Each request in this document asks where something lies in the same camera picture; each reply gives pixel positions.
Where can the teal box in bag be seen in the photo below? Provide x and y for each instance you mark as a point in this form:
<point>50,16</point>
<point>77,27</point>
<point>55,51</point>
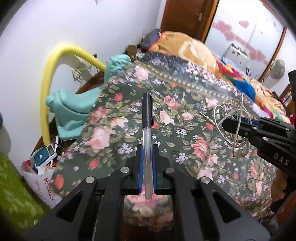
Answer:
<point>40,156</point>

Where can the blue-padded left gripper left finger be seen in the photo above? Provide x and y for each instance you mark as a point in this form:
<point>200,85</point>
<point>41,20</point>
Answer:
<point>137,170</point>

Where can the dark backpack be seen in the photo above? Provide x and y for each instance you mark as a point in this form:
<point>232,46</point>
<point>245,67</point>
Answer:
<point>150,39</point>

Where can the white wall power strip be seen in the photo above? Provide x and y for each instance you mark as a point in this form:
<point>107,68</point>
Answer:
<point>82,72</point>

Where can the teal plastic rocking horse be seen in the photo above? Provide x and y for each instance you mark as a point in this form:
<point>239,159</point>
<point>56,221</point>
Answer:
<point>71,110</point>

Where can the white electric fan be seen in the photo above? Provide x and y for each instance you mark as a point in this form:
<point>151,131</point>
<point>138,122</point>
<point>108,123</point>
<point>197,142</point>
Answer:
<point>277,69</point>

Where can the green leaf-pattern cloth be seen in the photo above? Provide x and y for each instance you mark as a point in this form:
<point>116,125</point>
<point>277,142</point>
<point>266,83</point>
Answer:
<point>20,207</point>

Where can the brown wooden door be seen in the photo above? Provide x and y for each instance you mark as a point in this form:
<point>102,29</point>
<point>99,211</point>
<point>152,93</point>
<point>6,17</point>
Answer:
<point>191,17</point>

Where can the orange blanket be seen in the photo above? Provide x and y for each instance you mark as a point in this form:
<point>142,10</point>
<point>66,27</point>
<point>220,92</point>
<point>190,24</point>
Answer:
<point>195,51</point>

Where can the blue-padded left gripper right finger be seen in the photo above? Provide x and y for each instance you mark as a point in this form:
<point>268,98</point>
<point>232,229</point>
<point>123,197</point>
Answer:
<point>159,164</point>

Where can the white drawer cabinet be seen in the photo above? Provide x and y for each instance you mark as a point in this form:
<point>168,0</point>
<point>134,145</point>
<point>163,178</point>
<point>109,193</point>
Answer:
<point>235,55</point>

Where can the person's right hand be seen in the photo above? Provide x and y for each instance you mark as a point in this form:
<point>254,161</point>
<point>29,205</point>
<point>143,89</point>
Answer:
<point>278,187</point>

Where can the floral dark bedspread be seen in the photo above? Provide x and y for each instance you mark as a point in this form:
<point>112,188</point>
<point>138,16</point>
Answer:
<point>185,96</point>

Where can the clear pen black cap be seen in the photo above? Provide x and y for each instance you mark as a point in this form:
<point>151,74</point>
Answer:
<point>147,123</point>

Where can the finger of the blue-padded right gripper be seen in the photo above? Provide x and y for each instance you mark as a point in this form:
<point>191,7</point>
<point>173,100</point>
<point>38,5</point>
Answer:
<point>246,120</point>
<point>244,129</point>

